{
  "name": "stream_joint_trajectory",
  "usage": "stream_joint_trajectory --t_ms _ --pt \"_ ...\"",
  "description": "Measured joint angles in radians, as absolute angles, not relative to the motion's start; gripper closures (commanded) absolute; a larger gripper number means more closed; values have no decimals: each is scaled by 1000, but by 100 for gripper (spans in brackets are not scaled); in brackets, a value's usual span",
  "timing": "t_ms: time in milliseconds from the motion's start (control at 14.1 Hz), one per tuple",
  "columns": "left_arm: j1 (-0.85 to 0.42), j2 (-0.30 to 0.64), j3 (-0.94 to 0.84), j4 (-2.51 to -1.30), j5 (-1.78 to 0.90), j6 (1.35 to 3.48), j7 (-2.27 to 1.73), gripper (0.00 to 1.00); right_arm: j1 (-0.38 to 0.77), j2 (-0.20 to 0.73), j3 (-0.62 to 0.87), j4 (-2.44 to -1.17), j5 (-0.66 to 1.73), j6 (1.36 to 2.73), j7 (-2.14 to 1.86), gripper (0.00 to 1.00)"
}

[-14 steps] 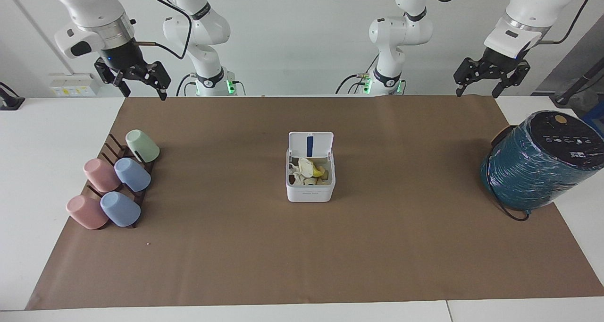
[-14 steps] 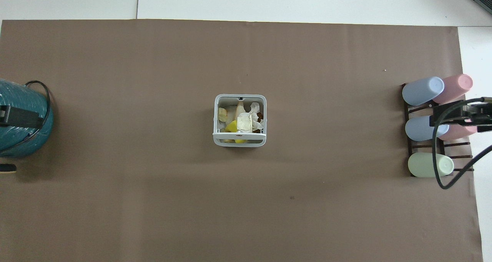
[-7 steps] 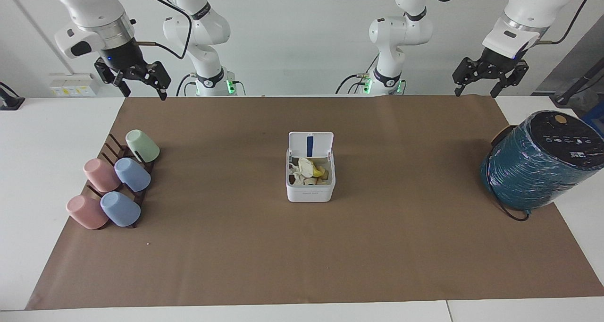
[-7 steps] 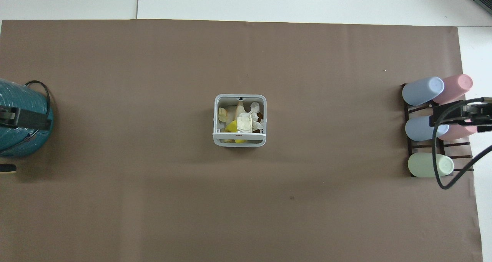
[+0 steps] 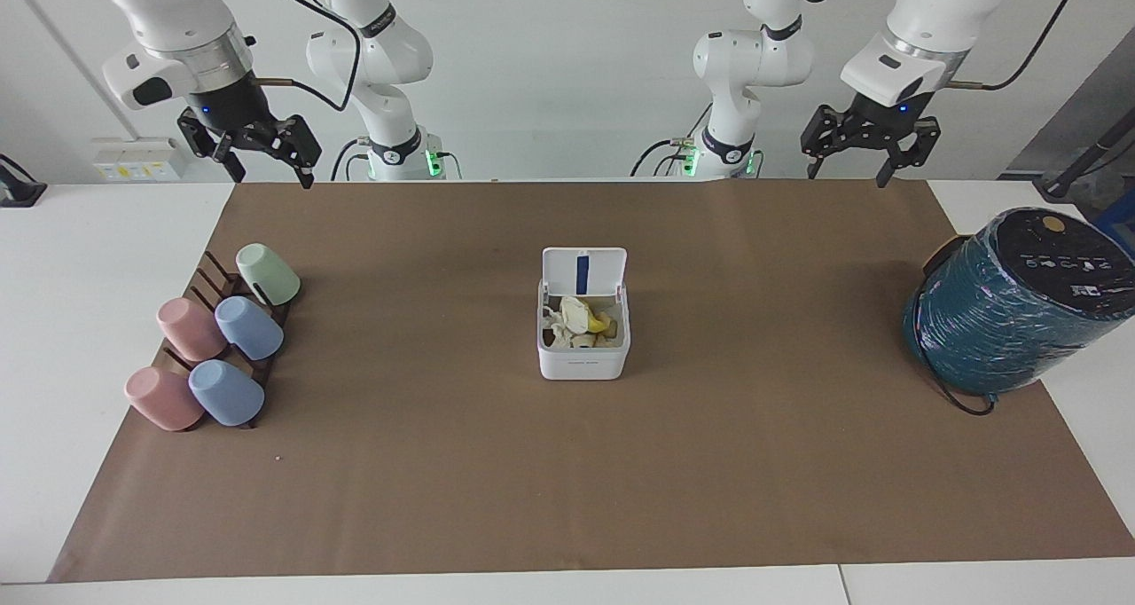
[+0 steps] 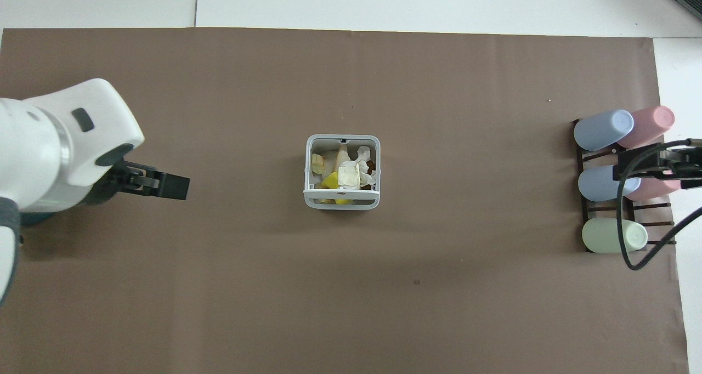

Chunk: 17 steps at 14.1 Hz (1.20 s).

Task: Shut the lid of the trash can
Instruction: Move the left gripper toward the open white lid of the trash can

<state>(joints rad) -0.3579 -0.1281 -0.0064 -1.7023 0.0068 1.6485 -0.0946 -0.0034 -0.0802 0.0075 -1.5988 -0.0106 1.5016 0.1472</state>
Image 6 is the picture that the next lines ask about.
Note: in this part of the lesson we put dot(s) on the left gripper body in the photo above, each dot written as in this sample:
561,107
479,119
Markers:
108,187

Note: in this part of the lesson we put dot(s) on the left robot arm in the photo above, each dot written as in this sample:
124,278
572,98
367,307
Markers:
49,143

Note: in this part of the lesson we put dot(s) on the white lidded trash can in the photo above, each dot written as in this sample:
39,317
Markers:
311,197

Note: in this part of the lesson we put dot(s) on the beige trash scrap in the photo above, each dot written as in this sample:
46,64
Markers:
317,163

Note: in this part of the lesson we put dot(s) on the yellow trash scrap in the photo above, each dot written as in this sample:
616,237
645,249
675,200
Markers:
330,181

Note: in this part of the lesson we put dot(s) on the crumpled white tissue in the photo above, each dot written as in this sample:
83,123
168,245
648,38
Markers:
366,156

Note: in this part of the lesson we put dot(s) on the dark wooden cup rack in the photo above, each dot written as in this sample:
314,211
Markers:
582,209

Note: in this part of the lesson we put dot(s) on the blue plastic cup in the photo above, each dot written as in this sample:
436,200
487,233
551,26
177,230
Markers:
598,183
602,130

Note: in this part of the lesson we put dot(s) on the green plastic cup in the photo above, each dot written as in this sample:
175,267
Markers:
609,236

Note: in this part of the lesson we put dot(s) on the pink plastic cup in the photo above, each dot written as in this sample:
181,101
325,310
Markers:
650,123
655,188

